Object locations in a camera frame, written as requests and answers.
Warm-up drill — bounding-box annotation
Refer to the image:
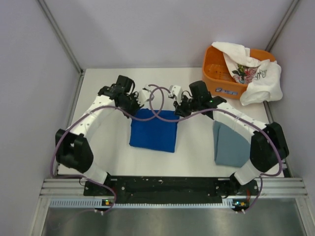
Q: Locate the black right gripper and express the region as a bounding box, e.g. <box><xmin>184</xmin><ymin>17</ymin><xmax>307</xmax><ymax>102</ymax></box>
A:
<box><xmin>174</xmin><ymin>94</ymin><xmax>201</xmax><ymax>119</ymax></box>

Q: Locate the blue printed t shirt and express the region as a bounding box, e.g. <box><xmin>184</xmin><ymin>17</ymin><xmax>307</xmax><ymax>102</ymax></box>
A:
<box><xmin>129</xmin><ymin>118</ymin><xmax>178</xmax><ymax>153</ymax></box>

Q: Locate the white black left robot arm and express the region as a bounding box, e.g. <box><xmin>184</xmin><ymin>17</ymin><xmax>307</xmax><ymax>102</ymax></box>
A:
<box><xmin>54</xmin><ymin>75</ymin><xmax>151</xmax><ymax>195</ymax></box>

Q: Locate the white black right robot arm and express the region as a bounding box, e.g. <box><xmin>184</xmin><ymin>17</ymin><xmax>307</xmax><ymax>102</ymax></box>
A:
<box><xmin>168</xmin><ymin>81</ymin><xmax>289</xmax><ymax>195</ymax></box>

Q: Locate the orange plastic basket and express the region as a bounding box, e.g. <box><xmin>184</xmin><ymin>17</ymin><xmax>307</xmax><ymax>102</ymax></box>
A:
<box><xmin>202</xmin><ymin>45</ymin><xmax>276</xmax><ymax>101</ymax></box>

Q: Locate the folded grey blue t shirt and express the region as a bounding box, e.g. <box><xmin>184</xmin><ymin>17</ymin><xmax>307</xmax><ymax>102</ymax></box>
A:
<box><xmin>213</xmin><ymin>121</ymin><xmax>250</xmax><ymax>168</ymax></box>

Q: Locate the white floral t shirt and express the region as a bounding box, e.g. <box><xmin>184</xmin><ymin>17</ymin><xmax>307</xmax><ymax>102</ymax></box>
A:
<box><xmin>212</xmin><ymin>42</ymin><xmax>283</xmax><ymax>106</ymax></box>

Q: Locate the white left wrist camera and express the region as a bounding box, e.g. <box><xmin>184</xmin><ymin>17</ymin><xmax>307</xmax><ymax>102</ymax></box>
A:
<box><xmin>136</xmin><ymin>85</ymin><xmax>154</xmax><ymax>107</ymax></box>

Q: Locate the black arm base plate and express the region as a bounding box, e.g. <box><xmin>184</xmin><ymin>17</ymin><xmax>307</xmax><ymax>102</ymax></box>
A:
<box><xmin>83</xmin><ymin>176</ymin><xmax>258</xmax><ymax>204</ymax></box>

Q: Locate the aluminium frame rail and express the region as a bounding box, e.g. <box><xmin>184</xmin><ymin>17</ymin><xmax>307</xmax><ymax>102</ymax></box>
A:
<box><xmin>39</xmin><ymin>177</ymin><xmax>308</xmax><ymax>199</ymax></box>

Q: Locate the grey slotted cable duct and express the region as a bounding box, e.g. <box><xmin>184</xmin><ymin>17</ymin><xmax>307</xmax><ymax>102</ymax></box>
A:
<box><xmin>49</xmin><ymin>198</ymin><xmax>247</xmax><ymax>209</ymax></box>

